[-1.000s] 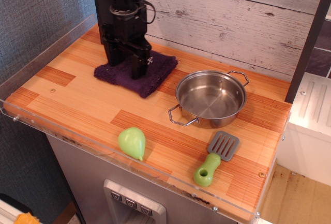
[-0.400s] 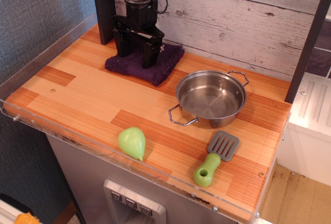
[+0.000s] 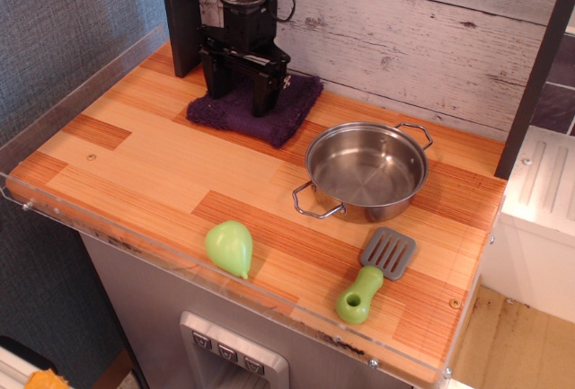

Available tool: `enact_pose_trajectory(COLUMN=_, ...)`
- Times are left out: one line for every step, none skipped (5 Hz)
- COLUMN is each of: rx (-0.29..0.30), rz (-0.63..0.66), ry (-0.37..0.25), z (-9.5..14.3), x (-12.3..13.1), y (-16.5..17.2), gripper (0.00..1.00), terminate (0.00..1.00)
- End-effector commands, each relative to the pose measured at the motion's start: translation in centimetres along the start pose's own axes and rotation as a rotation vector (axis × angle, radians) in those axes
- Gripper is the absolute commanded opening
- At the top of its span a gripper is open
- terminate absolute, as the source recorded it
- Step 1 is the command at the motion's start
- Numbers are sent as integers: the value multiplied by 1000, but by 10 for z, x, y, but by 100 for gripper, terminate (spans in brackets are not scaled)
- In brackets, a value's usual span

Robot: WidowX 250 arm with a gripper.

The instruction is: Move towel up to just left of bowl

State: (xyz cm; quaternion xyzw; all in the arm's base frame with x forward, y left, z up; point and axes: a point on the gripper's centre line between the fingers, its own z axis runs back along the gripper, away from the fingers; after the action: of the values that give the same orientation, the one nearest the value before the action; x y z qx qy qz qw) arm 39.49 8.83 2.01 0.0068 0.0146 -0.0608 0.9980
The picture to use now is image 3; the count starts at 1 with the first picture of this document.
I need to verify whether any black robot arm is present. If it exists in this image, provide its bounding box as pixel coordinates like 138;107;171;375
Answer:
164;0;290;117

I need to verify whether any stainless steel pot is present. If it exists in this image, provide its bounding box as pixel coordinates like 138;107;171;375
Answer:
292;121;434;224

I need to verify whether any white cabinet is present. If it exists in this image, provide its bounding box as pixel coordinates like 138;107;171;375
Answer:
481;127;574;322

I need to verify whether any green handled grey spatula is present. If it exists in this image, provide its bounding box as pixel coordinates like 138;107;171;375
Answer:
336;227;417;324

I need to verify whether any green plastic pear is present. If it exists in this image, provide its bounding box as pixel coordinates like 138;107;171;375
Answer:
205;220;253;279

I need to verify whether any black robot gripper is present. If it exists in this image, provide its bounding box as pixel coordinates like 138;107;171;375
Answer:
199;0;289;117

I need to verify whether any clear acrylic table guard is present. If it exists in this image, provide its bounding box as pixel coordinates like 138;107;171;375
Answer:
1;45;505;388

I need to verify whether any dark left shelf post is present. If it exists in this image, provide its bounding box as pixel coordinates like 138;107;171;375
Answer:
164;0;202;77

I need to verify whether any purple towel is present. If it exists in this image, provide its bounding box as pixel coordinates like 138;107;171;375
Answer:
186;74;323;148

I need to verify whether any dark right shelf post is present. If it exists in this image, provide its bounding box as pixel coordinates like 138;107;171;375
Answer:
495;0;574;180

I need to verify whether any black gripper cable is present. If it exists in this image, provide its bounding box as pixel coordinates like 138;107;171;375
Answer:
269;0;297;22

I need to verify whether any dark shelf post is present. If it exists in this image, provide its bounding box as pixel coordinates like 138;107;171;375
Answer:
164;0;202;77
495;0;574;180

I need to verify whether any silver toy fridge dispenser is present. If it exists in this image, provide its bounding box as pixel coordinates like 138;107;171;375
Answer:
180;311;290;388

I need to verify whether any yellow object at corner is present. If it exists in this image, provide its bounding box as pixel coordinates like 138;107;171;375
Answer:
23;369;70;389

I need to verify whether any grey toy fridge cabinet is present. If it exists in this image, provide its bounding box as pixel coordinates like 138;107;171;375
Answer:
81;234;407;388

